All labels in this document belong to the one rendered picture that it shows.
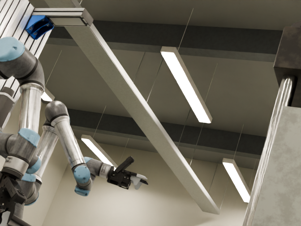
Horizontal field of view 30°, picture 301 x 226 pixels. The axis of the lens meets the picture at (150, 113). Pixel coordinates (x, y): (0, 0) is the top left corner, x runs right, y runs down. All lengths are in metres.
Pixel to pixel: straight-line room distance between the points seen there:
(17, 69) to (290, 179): 1.10
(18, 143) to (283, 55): 1.07
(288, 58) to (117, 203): 8.66
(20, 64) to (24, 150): 0.42
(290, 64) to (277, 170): 0.66
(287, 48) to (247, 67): 4.88
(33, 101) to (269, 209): 1.01
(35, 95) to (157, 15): 4.68
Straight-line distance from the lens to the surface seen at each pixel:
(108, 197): 10.84
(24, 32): 2.89
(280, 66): 2.24
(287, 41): 2.31
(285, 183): 1.67
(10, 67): 2.19
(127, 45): 6.93
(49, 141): 2.93
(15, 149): 1.90
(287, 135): 1.73
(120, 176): 2.83
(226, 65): 7.24
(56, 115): 2.82
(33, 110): 2.16
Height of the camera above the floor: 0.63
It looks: 23 degrees up
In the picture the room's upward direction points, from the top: 20 degrees clockwise
